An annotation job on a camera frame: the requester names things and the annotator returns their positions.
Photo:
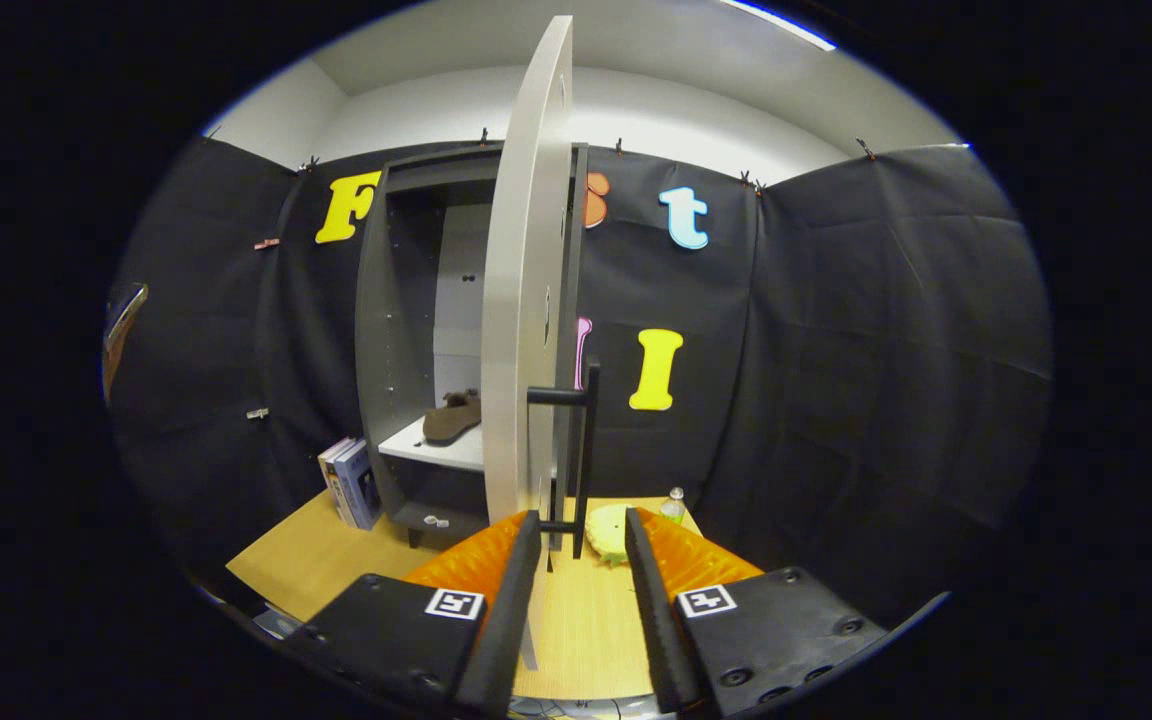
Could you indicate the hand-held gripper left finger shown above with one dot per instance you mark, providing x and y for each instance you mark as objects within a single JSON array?
[{"x": 506, "y": 620}]

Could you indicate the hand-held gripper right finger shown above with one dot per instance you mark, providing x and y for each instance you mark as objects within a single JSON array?
[{"x": 658, "y": 630}]

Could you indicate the brown suede shoe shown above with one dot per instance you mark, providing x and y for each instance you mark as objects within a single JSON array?
[{"x": 451, "y": 420}]

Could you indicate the dark grey shoe cabinet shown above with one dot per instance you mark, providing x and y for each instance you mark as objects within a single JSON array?
[{"x": 391, "y": 330}]

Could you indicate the yellow-green round object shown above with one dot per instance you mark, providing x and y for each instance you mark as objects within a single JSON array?
[{"x": 608, "y": 530}]

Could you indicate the clear plastic bottle green label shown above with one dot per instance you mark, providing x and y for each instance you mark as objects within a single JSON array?
[{"x": 673, "y": 508}]

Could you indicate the blue book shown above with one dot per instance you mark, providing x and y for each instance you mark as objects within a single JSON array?
[{"x": 356, "y": 485}]

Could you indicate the black backdrop cloth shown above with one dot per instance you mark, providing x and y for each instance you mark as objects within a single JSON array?
[{"x": 886, "y": 350}]

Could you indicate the black clip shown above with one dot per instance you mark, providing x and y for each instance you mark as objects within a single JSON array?
[
  {"x": 753, "y": 181},
  {"x": 310, "y": 163},
  {"x": 866, "y": 149}
]

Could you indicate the long ceiling light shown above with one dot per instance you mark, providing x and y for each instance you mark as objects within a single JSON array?
[{"x": 781, "y": 25}]

